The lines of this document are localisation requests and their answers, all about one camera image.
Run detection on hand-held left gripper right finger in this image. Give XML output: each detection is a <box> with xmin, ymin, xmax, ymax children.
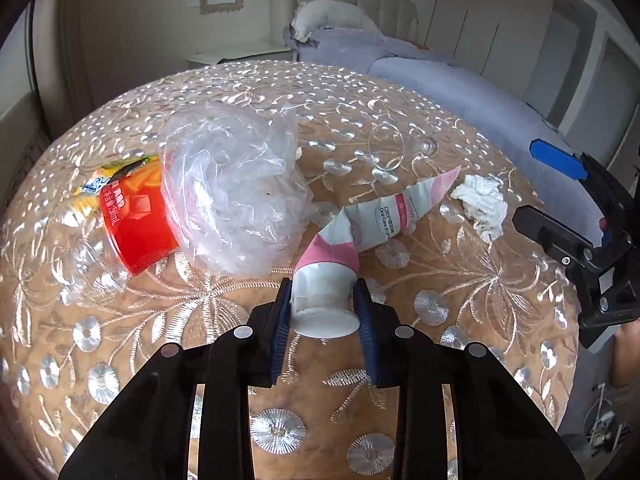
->
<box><xmin>352</xmin><ymin>280</ymin><xmax>586</xmax><ymax>480</ymax></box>

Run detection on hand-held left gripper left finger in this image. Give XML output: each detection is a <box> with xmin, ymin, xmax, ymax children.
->
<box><xmin>59</xmin><ymin>277</ymin><xmax>293</xmax><ymax>480</ymax></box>

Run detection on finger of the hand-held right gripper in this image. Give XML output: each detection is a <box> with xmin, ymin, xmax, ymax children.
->
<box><xmin>512</xmin><ymin>204</ymin><xmax>603</xmax><ymax>267</ymax></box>
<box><xmin>529</xmin><ymin>138</ymin><xmax>633</xmax><ymax>243</ymax></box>

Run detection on pink white toothpaste tube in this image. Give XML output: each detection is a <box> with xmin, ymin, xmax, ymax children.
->
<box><xmin>291</xmin><ymin>165</ymin><xmax>461</xmax><ymax>338</ymax></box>

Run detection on person's right forearm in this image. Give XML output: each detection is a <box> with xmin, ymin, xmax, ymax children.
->
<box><xmin>611</xmin><ymin>319</ymin><xmax>640</xmax><ymax>392</ymax></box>

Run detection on crumpled white tissue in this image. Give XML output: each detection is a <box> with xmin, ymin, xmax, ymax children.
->
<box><xmin>450</xmin><ymin>175</ymin><xmax>509</xmax><ymax>242</ymax></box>

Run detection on clear plastic bag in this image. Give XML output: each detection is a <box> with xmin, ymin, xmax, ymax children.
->
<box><xmin>159</xmin><ymin>100</ymin><xmax>314</xmax><ymax>277</ymax></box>

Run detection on beige wardrobe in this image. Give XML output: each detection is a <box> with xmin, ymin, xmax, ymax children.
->
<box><xmin>417</xmin><ymin>0</ymin><xmax>640</xmax><ymax>143</ymax></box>

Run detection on plastic bottle red yellow label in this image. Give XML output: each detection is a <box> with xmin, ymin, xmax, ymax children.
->
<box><xmin>50</xmin><ymin>155</ymin><xmax>182</xmax><ymax>307</ymax></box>

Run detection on white pillow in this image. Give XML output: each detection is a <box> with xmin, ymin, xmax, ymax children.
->
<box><xmin>291</xmin><ymin>0</ymin><xmax>382</xmax><ymax>44</ymax></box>

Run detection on white nightstand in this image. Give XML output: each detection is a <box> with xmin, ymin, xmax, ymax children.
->
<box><xmin>187</xmin><ymin>42</ymin><xmax>294</xmax><ymax>67</ymax></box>

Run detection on beige window seat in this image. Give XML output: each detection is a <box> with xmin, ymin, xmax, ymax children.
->
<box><xmin>0</xmin><ymin>92</ymin><xmax>52</xmax><ymax>147</ymax></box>

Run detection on white floor cables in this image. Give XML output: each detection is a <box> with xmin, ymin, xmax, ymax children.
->
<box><xmin>589</xmin><ymin>382</ymin><xmax>622</xmax><ymax>450</ymax></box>

